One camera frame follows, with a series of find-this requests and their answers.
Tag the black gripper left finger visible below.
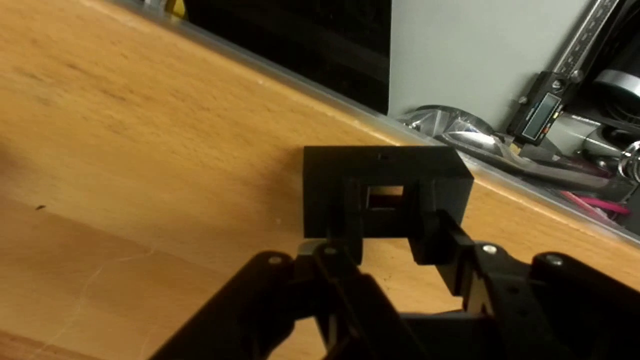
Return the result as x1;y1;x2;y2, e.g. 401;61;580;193
149;239;428;360

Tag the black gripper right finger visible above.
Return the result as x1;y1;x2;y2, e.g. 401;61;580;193
408;211;640;360

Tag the black pronged bracket block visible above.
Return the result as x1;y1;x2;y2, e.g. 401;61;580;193
302;145;475;243

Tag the grey metal drawer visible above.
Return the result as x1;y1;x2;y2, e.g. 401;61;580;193
387;0;640;237

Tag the pink pen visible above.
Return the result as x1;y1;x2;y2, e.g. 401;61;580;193
558;188;632;218

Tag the round silver knob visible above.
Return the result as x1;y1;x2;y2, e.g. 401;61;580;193
616;138;640;183

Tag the digital caliper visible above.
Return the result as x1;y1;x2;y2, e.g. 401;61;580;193
503;0;626;146

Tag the shiny silver metal tool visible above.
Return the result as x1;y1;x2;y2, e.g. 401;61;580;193
401;105;511;155

